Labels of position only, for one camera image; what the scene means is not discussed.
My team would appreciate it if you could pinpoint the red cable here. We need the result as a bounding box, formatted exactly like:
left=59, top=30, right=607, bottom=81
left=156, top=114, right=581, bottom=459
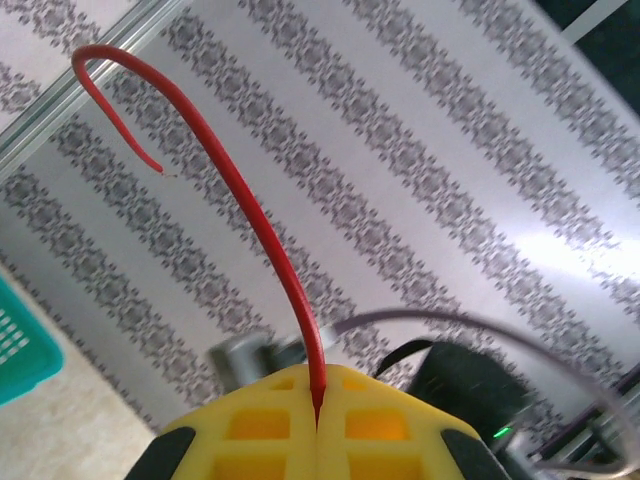
left=71, top=44, right=329, bottom=431

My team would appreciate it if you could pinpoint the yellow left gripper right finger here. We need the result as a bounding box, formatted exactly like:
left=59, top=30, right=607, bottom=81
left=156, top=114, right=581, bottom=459
left=318, top=363, right=512, bottom=480

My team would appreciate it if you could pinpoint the aluminium frame post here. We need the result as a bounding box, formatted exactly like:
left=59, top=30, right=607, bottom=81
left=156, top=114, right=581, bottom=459
left=0, top=0, right=169, bottom=169

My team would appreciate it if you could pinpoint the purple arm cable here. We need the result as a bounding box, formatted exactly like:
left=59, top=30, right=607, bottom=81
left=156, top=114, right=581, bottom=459
left=332, top=308, right=640, bottom=476

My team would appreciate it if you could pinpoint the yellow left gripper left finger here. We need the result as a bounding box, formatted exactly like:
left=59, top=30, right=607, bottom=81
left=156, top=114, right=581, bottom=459
left=124, top=363, right=321, bottom=480

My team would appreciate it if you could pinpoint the teal plastic basket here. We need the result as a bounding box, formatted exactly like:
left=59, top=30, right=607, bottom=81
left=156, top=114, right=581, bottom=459
left=0, top=273, right=66, bottom=409

